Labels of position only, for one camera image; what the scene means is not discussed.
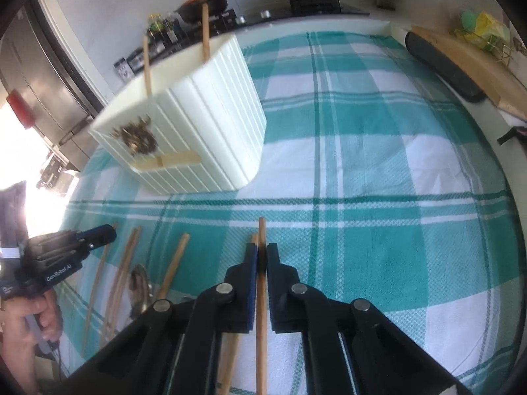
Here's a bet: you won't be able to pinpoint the curved wooden chopstick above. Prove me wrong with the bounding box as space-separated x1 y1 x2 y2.
80 240 121 359

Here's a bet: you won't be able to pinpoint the person's left hand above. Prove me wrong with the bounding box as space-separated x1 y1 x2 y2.
2 290 63 394

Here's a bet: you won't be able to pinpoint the wooden chopstick under gripper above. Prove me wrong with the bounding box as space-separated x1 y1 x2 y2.
215 233 260 395

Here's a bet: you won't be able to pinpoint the wooden chopstick on cloth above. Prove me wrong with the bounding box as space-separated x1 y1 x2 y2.
156 233 190 300

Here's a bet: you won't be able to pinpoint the large steel spoon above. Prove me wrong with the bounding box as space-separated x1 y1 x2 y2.
129 264 153 320

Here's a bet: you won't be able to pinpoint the teal white checked tablecloth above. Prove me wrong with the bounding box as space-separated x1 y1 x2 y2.
57 31 524 394

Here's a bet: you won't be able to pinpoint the steel refrigerator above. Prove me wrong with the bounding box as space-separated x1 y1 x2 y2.
1 0 103 171

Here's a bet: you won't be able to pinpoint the cream ribbed utensil holder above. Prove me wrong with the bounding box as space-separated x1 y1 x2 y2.
90 34 266 196

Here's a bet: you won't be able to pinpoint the chopstick in holder left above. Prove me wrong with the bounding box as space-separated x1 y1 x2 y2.
142 35 152 97

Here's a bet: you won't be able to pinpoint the chopstick in holder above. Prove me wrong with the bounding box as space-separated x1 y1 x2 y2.
202 3 210 63
142 35 152 97

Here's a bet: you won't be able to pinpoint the spice shaker jar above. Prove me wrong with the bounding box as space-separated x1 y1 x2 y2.
113 58 135 82

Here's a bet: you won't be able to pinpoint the sauce bottles group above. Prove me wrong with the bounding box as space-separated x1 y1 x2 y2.
147 13 179 45

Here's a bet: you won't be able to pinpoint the chopstick in holder right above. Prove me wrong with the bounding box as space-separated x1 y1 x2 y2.
202 3 210 63

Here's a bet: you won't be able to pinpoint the black gas stove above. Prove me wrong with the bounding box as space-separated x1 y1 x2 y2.
180 0 370 36

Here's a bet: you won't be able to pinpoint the wooden cutting board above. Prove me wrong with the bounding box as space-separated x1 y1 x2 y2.
411 25 527 121

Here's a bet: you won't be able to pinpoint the black pot orange lid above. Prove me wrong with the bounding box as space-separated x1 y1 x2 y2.
176 0 228 24

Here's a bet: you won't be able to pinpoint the green yellow sponges in rack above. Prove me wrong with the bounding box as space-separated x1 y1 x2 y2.
453 10 526 66

